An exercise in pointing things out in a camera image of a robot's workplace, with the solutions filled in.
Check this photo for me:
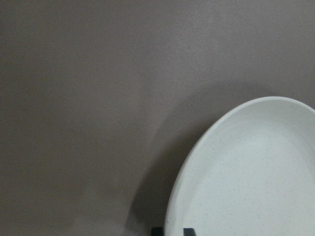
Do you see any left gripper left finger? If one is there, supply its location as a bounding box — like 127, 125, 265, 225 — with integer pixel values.
151, 227, 164, 236

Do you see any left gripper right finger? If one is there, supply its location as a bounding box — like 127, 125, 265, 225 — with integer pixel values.
183, 228, 196, 236

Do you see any grey white plate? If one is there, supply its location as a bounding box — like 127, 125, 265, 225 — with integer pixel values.
164, 96, 315, 236

